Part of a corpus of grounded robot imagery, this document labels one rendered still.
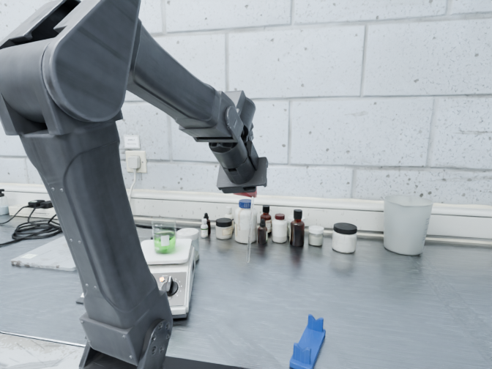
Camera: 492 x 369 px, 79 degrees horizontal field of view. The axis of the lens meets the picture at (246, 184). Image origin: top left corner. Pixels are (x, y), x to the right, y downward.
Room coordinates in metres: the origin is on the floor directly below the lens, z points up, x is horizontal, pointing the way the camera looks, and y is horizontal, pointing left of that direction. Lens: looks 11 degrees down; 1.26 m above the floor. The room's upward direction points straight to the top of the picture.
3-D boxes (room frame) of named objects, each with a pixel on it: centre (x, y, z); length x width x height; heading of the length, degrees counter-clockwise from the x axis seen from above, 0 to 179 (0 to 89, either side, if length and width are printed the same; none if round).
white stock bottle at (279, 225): (0.91, -0.11, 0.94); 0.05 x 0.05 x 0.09
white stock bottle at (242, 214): (0.91, 0.00, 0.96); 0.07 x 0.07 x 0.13
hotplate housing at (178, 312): (0.61, 0.18, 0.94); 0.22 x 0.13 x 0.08; 5
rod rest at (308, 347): (0.43, -0.10, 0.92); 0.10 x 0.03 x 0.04; 153
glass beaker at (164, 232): (0.62, 0.18, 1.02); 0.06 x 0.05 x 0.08; 46
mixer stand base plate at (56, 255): (0.86, 0.50, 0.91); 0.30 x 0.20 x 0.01; 168
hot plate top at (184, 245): (0.64, 0.19, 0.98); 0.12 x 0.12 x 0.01; 5
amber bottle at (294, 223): (0.88, -0.16, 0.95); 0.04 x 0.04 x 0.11
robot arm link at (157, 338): (0.29, 0.14, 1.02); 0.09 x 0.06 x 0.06; 66
